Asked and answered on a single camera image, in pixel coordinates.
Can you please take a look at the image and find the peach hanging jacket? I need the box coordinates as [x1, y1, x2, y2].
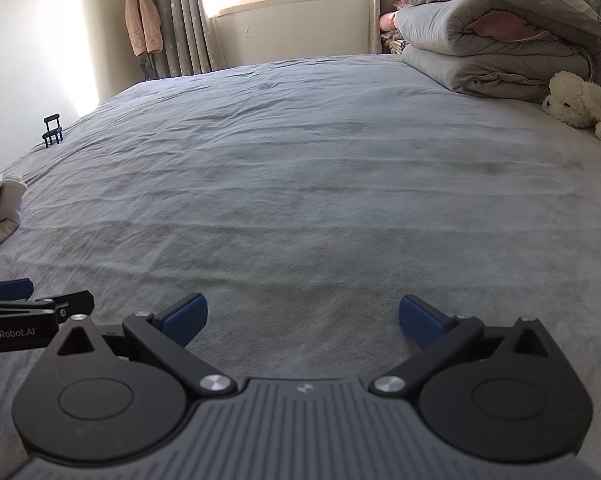
[125, 0, 164, 58]

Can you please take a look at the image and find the pink bedding pile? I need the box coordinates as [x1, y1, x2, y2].
[378, 2, 407, 54]

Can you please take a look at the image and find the white plush dog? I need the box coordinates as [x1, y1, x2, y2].
[542, 72, 601, 141]

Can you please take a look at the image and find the folded grey duvet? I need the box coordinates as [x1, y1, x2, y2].
[395, 0, 601, 103]

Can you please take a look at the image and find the beige patterned curtain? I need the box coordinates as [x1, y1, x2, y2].
[150, 0, 226, 78]

